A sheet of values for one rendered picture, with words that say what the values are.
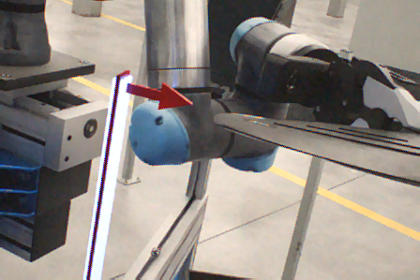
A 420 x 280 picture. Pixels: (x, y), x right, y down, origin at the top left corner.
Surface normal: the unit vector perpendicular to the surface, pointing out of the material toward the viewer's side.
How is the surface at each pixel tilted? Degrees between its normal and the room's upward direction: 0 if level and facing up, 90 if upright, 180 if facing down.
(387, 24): 90
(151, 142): 90
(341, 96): 84
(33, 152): 90
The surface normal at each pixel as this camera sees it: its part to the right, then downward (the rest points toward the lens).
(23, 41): 0.62, 0.06
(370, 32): -0.63, 0.12
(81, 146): 0.87, 0.30
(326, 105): -0.88, -0.14
